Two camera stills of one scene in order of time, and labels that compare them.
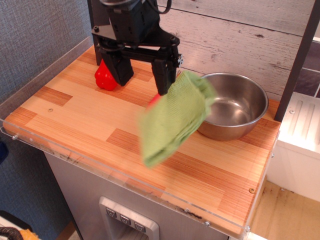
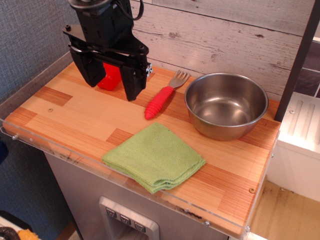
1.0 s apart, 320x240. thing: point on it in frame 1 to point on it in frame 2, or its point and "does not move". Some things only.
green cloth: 167,122 to 157,157
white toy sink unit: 294,164 does not move
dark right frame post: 312,26 does not move
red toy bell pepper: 104,78 does not move
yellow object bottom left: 28,235 does not move
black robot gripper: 134,31 to 106,35
